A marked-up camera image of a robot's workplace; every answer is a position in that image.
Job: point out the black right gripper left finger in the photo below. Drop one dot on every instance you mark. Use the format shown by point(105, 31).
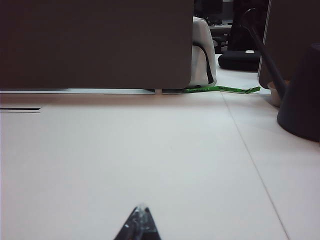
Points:
point(131, 227)

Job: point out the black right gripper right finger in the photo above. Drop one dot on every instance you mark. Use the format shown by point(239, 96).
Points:
point(148, 225)

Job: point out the small white cup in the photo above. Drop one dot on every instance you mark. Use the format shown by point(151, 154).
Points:
point(275, 96)

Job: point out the white partition foot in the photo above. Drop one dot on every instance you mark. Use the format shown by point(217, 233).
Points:
point(158, 91)

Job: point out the green tape strip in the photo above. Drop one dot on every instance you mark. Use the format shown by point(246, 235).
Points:
point(225, 88)

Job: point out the large brown partition panel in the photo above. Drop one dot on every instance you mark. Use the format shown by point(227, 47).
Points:
point(95, 45)

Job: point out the black zip pouch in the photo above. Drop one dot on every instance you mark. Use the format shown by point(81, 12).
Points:
point(237, 61)

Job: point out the black slanted pole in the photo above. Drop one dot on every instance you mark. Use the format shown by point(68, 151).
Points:
point(265, 52)

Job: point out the brown partition panel white edge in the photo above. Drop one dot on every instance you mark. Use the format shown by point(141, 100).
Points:
point(287, 37)

